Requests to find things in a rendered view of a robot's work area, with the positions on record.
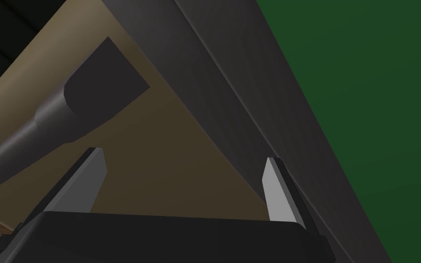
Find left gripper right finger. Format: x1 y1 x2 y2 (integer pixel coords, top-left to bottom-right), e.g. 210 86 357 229
261 157 321 238

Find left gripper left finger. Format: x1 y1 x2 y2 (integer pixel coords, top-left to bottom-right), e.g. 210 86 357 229
23 147 108 222

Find tan door leaf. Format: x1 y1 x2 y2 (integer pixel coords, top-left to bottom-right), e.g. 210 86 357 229
0 0 271 232

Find grey door handle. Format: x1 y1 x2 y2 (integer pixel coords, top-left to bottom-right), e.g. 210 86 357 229
0 36 151 200

